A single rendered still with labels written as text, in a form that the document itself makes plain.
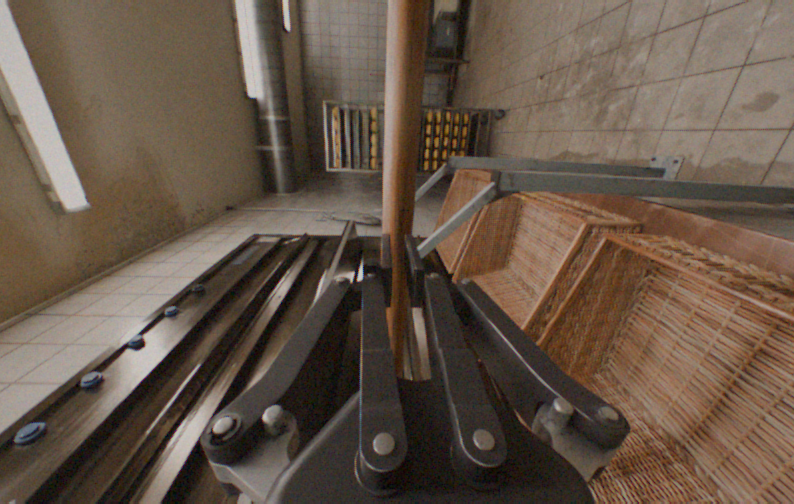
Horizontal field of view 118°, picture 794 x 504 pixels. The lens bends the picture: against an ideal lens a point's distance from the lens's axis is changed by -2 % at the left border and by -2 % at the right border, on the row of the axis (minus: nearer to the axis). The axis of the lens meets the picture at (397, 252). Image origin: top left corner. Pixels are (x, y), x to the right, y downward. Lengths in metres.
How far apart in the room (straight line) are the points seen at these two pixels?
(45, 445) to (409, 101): 1.07
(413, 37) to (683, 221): 0.68
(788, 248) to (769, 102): 0.83
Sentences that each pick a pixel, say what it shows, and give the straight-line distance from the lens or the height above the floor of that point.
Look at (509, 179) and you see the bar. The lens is 0.64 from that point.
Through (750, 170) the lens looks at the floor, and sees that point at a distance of 1.44.
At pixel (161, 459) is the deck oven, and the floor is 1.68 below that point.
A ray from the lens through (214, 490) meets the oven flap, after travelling 0.79.
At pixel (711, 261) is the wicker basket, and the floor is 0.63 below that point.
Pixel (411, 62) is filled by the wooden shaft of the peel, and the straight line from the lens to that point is 0.23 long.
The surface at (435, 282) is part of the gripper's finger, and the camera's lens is 0.16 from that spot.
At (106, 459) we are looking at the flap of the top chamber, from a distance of 0.96.
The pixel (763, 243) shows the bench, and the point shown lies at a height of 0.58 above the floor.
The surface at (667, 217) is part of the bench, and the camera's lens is 0.81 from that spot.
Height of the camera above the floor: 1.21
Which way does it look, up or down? 4 degrees down
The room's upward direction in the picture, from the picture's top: 89 degrees counter-clockwise
